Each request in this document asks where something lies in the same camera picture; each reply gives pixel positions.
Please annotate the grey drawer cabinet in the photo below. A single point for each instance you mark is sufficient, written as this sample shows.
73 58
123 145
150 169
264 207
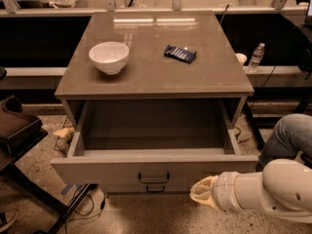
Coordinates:
215 73

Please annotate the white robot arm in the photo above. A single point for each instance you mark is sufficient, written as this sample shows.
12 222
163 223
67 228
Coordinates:
283 189

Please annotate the black lower drawer handle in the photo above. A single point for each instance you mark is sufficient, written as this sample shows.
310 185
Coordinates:
160 189

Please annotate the white ceramic bowl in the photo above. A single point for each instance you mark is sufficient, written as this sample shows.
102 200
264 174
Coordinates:
109 57

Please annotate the clear plastic water bottle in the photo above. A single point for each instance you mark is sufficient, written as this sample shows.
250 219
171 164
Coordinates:
256 58

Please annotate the white paper cup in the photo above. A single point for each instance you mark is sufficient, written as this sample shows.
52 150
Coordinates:
241 58

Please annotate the person leg in jeans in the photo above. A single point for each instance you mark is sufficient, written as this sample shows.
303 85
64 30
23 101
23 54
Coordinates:
291 134

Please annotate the grey top drawer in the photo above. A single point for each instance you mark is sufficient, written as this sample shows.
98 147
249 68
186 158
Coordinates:
115 140

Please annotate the black drawer handle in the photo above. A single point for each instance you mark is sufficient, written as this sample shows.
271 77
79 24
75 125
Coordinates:
153 179
160 189

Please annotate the black top drawer handle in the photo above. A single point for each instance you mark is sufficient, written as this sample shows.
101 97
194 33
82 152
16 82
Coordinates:
153 179

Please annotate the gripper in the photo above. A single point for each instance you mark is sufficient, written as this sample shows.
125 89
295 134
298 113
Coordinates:
225 189

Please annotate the dark brown chair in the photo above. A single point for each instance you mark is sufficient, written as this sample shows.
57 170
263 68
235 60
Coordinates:
19 132

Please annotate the blue snack packet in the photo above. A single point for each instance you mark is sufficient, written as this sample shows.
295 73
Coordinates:
180 54

